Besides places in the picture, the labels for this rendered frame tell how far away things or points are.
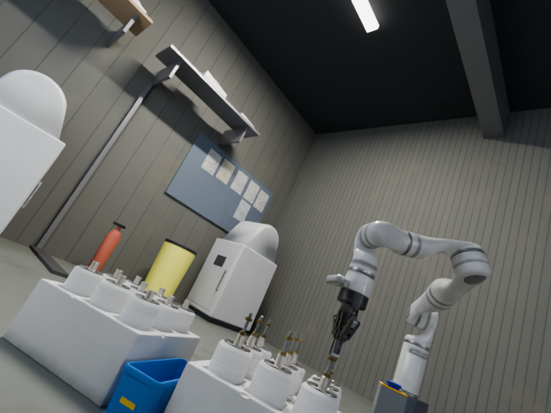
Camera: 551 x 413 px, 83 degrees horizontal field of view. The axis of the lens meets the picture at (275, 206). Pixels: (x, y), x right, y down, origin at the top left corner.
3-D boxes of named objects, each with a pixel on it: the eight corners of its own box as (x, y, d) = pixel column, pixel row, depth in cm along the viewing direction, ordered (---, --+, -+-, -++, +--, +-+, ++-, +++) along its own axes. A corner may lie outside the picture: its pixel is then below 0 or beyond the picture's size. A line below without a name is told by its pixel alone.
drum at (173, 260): (160, 298, 364) (186, 250, 382) (176, 308, 336) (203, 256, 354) (130, 287, 339) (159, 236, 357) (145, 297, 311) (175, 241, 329)
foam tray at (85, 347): (98, 340, 123) (123, 296, 129) (177, 388, 110) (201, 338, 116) (1, 337, 89) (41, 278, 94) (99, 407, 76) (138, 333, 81)
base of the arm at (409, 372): (396, 388, 122) (407, 344, 127) (420, 400, 115) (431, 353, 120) (387, 385, 116) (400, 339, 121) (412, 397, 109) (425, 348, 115)
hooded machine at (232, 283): (220, 320, 426) (261, 231, 467) (248, 336, 385) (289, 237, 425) (179, 305, 382) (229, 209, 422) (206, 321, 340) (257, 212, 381)
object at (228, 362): (205, 433, 70) (239, 351, 76) (179, 409, 76) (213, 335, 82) (229, 430, 77) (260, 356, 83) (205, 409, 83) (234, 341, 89)
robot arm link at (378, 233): (375, 215, 82) (421, 229, 85) (358, 221, 90) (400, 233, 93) (371, 242, 80) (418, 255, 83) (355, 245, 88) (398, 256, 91)
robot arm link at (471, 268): (501, 274, 85) (459, 309, 105) (489, 244, 91) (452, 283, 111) (466, 271, 85) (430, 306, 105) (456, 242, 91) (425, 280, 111)
